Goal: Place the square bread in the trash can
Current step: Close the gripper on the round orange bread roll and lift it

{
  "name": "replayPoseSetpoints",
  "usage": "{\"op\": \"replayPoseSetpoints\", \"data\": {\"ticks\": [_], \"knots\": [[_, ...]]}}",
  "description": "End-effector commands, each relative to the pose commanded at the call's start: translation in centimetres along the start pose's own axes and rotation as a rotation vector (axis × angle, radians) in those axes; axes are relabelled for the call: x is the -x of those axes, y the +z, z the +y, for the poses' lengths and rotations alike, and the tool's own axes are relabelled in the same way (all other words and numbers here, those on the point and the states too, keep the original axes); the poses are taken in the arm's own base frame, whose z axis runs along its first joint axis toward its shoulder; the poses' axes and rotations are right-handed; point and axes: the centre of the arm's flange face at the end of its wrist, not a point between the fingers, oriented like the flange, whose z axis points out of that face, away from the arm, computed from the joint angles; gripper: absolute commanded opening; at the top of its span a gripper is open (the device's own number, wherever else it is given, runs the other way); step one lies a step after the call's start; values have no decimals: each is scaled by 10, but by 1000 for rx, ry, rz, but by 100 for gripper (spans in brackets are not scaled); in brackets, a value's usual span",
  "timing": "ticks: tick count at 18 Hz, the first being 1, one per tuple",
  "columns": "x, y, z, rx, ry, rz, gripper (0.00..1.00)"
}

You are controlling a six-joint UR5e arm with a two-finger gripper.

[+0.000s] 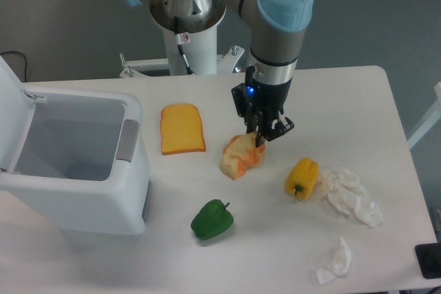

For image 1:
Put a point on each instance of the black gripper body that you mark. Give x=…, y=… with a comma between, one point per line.
x=251, y=96

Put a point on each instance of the pale crusty bread loaf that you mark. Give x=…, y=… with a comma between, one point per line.
x=241, y=154

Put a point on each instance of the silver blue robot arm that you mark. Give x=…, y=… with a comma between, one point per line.
x=278, y=29

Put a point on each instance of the square toast bread slice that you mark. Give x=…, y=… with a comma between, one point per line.
x=181, y=129

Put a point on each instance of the white trash can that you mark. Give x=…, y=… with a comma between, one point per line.
x=75, y=156

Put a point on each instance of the yellow bell pepper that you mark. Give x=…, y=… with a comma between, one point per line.
x=301, y=181

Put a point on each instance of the large crumpled white tissue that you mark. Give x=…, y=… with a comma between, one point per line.
x=345, y=193

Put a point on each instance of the green bell pepper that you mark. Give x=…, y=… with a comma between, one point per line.
x=213, y=219

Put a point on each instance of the small crumpled white tissue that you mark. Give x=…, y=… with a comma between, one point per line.
x=338, y=267

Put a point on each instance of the black device at edge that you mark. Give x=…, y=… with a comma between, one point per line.
x=428, y=256

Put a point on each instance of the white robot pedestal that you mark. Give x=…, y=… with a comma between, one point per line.
x=195, y=51

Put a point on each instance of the white frame at right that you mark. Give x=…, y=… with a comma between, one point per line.
x=426, y=121

